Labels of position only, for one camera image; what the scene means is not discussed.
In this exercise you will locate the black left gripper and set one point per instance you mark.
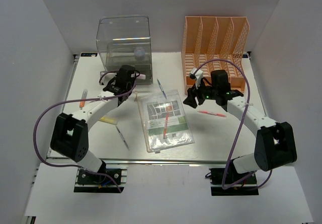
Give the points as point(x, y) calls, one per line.
point(114, 78)

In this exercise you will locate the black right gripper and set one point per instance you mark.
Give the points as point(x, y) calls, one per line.
point(190, 100)

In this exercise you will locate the purple highlighter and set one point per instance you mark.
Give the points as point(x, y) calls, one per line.
point(141, 77)

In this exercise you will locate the clear paper clip tub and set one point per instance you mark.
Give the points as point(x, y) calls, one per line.
point(139, 53)

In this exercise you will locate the clear grey drawer organizer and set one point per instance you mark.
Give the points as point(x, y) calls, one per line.
point(116, 39)

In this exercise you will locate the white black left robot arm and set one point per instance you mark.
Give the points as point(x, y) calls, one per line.
point(71, 131)

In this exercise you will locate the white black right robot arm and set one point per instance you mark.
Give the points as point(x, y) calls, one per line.
point(275, 144)

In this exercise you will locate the blue white pen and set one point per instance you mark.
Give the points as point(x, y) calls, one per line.
point(161, 88)

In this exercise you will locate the pink red pen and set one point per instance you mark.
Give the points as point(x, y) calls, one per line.
point(212, 113)

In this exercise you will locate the clear mesh zipper pouch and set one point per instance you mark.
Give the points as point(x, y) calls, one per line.
point(164, 121)

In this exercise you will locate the orange red pen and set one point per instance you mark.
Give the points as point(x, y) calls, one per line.
point(165, 126)

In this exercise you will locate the orange highlighter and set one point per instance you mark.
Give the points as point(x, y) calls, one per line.
point(83, 98)

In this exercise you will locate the grey white pen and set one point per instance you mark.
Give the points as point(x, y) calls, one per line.
point(122, 137)

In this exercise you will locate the orange file rack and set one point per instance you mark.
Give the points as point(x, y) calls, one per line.
point(210, 37)

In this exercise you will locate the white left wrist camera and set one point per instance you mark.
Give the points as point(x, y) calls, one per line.
point(102, 75)

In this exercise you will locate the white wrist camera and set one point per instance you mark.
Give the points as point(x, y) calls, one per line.
point(102, 75)
point(196, 74)

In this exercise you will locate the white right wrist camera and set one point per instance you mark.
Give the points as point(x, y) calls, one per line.
point(196, 74)

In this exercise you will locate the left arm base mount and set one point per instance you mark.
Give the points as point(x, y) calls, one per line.
point(89, 183)

